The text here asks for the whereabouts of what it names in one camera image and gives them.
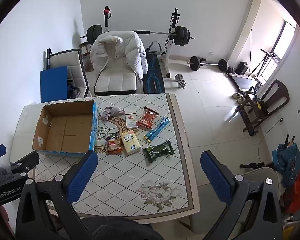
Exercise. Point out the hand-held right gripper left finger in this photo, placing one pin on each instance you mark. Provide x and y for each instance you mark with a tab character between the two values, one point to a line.
83	177

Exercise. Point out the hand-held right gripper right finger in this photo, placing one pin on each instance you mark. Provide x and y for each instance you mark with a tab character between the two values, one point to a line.
215	177

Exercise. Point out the red cartoon snack packet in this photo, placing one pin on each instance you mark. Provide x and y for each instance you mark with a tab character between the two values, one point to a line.
113	144

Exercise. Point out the blue-sided cardboard box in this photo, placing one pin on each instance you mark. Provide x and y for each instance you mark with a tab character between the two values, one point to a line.
65	130

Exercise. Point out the yellow tissue pack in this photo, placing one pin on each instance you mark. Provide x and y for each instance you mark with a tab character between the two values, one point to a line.
130	143

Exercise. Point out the dark green snack packet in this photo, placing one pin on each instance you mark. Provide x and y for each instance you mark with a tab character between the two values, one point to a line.
158	152

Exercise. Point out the person's dark fuzzy clothing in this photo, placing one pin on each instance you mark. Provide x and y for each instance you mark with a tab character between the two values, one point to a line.
120	230

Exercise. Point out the grey crumpled cloth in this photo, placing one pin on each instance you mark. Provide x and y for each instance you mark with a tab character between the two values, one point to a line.
112	112

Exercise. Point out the white and red small box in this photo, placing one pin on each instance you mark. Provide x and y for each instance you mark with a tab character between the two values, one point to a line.
130	120

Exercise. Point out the long blue stick packet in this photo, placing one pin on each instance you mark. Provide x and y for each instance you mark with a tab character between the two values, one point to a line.
157	129

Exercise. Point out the pile of colourful clothes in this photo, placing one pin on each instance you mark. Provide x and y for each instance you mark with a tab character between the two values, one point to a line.
292	170

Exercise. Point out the blue flat panel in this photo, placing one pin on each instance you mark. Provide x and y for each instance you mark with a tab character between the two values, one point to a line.
53	83

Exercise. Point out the pair of light shoes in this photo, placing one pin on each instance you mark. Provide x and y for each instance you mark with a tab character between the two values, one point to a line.
237	97

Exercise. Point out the white padded chair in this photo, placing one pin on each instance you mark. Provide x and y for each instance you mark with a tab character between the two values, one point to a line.
115	82
62	58

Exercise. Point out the chrome dumbbell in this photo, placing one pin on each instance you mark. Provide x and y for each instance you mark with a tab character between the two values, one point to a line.
181	81

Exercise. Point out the dark wooden chair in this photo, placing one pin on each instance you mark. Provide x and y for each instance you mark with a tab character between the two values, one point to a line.
276	92

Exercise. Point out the black speaker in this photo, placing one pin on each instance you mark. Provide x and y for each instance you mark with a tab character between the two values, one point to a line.
242	68

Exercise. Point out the short barbell with black plates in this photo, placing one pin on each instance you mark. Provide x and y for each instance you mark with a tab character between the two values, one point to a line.
197	63

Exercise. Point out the black and blue weight bench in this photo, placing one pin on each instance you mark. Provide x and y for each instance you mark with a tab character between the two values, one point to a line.
153	75

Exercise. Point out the small wooden stool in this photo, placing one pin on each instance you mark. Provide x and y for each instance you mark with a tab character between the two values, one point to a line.
85	48

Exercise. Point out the exercise machine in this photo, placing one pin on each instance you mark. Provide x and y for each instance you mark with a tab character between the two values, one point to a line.
267	58

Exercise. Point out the white puffer jacket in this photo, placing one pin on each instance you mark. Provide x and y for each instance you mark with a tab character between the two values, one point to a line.
120	50

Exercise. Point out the white bench press rack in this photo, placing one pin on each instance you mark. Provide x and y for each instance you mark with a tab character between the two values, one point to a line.
171	37

